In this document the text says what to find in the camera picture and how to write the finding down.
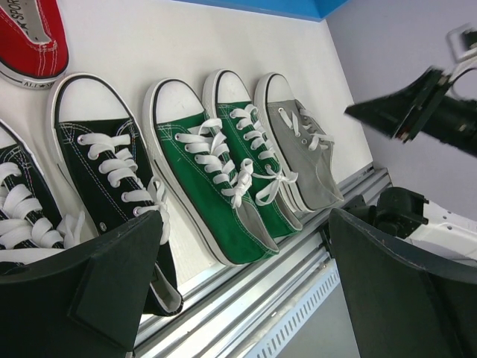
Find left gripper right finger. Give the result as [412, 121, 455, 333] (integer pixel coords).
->
[329, 209, 476, 357]

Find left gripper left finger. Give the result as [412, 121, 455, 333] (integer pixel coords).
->
[1, 212, 162, 357]

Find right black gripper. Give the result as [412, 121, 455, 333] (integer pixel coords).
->
[344, 67, 476, 155]

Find grey sneaker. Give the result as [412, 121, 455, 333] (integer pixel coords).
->
[253, 72, 344, 213]

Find black sneaker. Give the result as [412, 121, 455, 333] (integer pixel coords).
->
[1, 122, 85, 275]
[47, 72, 183, 317]

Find green sneaker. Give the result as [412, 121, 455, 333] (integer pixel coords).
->
[202, 69, 303, 239]
[142, 78, 279, 266]

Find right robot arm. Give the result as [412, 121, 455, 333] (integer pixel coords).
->
[345, 67, 476, 266]

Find right red sneaker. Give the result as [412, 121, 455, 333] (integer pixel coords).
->
[1, 0, 69, 90]

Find slotted cable duct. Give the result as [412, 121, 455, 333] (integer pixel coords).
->
[239, 260, 340, 358]

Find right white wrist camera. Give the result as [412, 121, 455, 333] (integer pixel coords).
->
[446, 23, 476, 64]

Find aluminium mounting rail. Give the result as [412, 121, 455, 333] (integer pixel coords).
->
[136, 167, 392, 358]

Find blue shoe shelf frame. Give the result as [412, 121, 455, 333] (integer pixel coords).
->
[183, 0, 347, 22]

